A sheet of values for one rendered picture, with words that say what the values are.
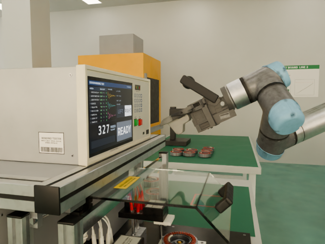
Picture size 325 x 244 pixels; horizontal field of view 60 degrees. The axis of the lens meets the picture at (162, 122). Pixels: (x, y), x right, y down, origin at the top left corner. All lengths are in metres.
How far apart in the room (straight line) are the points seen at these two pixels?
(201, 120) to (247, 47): 5.26
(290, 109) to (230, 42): 5.37
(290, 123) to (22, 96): 0.59
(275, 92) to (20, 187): 0.57
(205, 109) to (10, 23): 4.39
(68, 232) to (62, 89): 0.28
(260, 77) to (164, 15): 5.65
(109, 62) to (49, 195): 4.10
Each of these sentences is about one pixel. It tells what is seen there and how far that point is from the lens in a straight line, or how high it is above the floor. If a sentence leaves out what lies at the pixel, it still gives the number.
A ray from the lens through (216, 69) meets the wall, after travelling 5.96.
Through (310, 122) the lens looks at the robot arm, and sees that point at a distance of 0.85.
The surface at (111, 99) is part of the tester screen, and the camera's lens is 0.69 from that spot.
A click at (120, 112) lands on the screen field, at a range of 0.74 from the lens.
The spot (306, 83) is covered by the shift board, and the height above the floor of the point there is 1.56.
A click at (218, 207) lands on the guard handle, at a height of 1.04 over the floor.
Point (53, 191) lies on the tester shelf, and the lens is 0.48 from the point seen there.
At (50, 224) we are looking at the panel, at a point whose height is 0.96.
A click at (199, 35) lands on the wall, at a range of 6.10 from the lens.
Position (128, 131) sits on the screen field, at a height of 1.16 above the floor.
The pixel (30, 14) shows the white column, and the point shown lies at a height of 2.48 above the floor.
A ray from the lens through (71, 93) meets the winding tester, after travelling 0.60.
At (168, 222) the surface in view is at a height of 0.88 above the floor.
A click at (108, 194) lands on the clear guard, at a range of 0.58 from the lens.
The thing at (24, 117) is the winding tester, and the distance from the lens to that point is 0.67.
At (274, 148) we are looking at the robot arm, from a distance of 0.80.
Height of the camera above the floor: 1.25
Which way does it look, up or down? 5 degrees down
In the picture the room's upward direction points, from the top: straight up
